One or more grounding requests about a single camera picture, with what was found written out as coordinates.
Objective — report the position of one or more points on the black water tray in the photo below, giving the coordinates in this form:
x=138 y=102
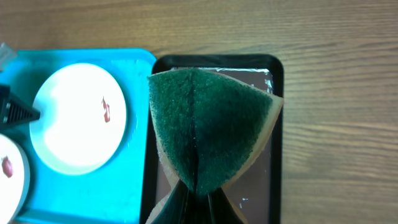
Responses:
x=257 y=193

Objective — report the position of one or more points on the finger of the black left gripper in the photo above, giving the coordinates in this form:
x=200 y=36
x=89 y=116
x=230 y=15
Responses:
x=14 y=111

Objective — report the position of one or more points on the teal plastic tray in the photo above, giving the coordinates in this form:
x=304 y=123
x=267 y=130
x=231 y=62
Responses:
x=113 y=192

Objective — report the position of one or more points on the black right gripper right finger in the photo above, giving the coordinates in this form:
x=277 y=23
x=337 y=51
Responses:
x=219 y=210

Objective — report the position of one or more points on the pink plate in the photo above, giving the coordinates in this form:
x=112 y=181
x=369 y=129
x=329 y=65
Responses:
x=15 y=178

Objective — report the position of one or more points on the light blue plate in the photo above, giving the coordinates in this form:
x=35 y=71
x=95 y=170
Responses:
x=82 y=119

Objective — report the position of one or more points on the green scouring sponge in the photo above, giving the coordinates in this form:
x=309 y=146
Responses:
x=209 y=128

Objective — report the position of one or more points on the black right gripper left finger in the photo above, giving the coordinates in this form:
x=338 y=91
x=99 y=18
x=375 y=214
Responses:
x=179 y=207

